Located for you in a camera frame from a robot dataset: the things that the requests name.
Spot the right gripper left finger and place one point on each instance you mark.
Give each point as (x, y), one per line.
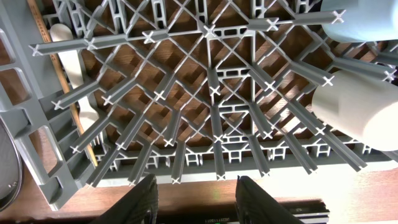
(139, 205)

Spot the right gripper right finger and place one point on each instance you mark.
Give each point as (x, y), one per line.
(254, 205)

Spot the white plastic fork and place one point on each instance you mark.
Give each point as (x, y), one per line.
(71, 64)

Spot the cream white cup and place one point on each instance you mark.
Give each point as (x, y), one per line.
(360, 107)

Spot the light blue cup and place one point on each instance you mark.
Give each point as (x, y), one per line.
(363, 20)

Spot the wooden chopstick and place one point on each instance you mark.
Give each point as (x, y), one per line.
(58, 70)

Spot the grey plastic dishwasher rack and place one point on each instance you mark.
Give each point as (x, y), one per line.
(187, 90)

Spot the round black serving tray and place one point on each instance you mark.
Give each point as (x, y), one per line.
(12, 173)

